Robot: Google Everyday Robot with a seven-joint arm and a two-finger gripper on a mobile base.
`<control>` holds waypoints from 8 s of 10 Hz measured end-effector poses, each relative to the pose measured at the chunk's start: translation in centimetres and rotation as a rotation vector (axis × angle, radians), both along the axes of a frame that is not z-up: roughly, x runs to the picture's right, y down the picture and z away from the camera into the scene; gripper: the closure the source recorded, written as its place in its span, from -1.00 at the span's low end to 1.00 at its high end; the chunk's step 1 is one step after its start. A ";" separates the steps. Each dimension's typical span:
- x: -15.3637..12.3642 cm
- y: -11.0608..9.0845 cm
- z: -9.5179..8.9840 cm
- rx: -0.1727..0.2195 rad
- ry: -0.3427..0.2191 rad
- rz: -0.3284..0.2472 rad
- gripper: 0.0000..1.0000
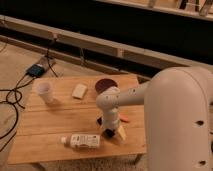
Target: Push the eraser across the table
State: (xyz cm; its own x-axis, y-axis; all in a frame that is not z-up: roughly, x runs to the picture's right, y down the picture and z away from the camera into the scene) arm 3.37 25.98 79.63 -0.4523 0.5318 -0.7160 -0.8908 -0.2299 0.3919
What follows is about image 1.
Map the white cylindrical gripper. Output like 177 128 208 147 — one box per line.
102 108 126 141

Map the black rectangular eraser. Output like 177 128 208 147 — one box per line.
97 117 115 138

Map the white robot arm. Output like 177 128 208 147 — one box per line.
96 67 213 171

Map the orange carrot toy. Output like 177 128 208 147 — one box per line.
119 114 130 123

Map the white plastic bottle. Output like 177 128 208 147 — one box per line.
60 134 100 148

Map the dark red bowl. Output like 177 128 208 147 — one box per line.
95 78 118 94

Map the pale yellow sponge block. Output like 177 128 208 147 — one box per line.
72 84 87 99

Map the wooden low table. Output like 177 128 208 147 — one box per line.
8 76 146 164

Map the translucent plastic cup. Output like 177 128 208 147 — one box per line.
36 82 54 103

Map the black floor cable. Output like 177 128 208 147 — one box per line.
0 73 36 152

